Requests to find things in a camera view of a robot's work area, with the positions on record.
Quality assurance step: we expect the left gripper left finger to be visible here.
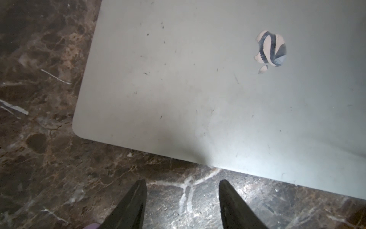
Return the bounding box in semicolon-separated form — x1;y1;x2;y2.
99;179;147;229

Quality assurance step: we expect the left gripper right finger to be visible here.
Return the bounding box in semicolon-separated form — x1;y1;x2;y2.
219;179;267;229

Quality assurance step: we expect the silver apple laptop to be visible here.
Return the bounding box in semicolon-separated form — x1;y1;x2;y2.
72;1;366;199

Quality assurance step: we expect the purple power strip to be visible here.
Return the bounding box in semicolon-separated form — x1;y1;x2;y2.
83;223;100;229

